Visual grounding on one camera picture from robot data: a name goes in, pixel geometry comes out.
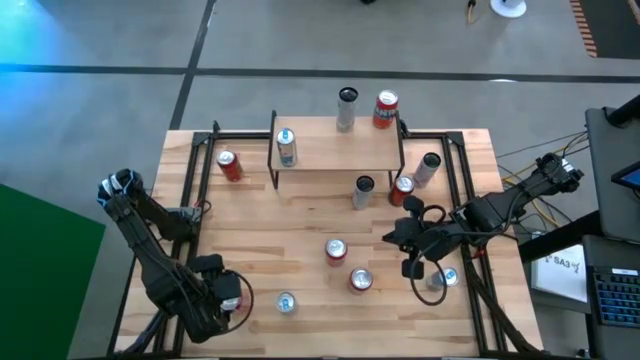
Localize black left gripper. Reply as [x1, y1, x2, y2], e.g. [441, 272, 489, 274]
[182, 253, 240, 346]

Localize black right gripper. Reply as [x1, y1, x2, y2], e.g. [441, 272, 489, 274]
[382, 195, 454, 280]

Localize red Fanta strawberry can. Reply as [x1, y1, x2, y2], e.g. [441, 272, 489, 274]
[371, 89, 400, 131]
[347, 267, 375, 296]
[324, 237, 349, 268]

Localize white Celsius can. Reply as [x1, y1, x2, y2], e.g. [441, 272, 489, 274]
[351, 174, 376, 212]
[335, 86, 360, 134]
[412, 151, 443, 189]

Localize silver blue drink can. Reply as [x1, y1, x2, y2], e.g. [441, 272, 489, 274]
[275, 127, 299, 168]
[275, 290, 299, 315]
[425, 266, 460, 293]

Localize red Coca-Cola Zero can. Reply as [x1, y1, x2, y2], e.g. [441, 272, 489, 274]
[216, 149, 246, 183]

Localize wooden shelf with black legs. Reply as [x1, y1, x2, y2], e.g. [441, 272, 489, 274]
[267, 109, 407, 190]

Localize red soda can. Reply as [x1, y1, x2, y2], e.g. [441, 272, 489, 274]
[388, 175, 416, 208]

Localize black desk leg bar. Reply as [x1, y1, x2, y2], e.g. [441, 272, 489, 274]
[517, 209, 602, 264]

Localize white SA3 sign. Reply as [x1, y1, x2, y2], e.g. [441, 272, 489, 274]
[530, 243, 589, 304]

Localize green floor mat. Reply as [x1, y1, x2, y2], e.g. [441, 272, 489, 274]
[0, 183, 107, 360]

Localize backlit black keyboard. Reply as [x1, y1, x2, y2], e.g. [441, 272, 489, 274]
[590, 265, 640, 329]

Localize grey keyboard desk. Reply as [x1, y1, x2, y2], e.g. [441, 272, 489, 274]
[581, 234, 640, 360]

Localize tablet screen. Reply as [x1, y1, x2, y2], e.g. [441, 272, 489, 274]
[610, 160, 640, 192]

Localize black monitor pole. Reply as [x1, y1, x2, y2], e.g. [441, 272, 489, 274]
[602, 93, 640, 128]

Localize black mat with orange-striped edge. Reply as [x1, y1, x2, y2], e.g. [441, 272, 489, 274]
[569, 0, 640, 60]

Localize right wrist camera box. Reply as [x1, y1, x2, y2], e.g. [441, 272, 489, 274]
[409, 225, 440, 254]

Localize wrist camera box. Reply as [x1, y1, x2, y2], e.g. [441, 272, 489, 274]
[212, 272, 244, 301]
[409, 225, 440, 254]

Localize left camera cable loop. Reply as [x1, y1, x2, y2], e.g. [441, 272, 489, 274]
[223, 269, 256, 334]

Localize camera cable loop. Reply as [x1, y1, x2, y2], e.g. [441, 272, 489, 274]
[408, 249, 449, 307]
[223, 269, 256, 334]

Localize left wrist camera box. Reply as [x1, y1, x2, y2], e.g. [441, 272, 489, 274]
[212, 272, 244, 301]

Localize right camera cable loop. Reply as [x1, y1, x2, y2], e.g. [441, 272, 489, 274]
[408, 249, 449, 307]

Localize black aluminium table frame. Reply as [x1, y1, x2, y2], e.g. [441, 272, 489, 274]
[107, 119, 544, 359]

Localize yellow floor cable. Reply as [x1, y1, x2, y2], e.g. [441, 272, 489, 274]
[499, 133, 591, 229]

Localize black floor cable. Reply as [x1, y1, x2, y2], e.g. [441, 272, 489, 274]
[494, 130, 589, 161]

